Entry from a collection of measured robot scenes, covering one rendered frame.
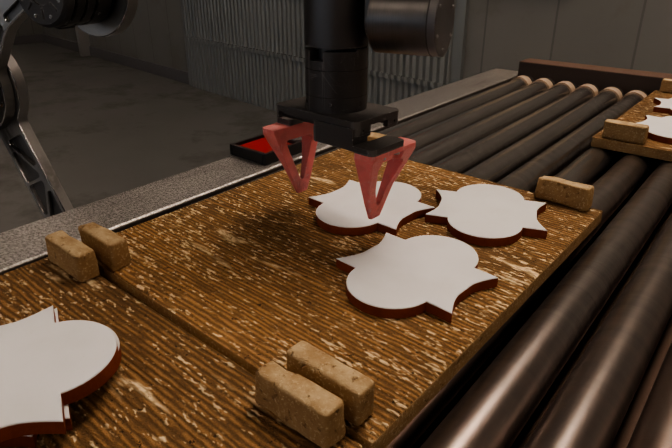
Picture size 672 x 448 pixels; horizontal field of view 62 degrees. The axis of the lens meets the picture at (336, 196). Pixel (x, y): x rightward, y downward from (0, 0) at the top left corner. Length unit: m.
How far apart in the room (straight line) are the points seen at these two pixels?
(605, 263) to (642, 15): 2.45
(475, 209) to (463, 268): 0.12
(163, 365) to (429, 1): 0.33
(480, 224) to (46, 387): 0.39
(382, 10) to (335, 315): 0.24
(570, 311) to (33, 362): 0.39
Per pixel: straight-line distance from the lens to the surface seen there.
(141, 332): 0.44
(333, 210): 0.57
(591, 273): 0.57
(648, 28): 2.98
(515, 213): 0.60
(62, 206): 1.62
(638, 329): 0.51
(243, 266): 0.50
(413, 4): 0.46
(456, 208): 0.59
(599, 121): 1.09
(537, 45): 3.19
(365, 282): 0.45
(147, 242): 0.56
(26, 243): 0.66
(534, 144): 0.93
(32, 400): 0.36
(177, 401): 0.38
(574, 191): 0.65
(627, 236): 0.66
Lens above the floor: 1.19
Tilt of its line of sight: 23 degrees down
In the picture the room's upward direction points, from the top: straight up
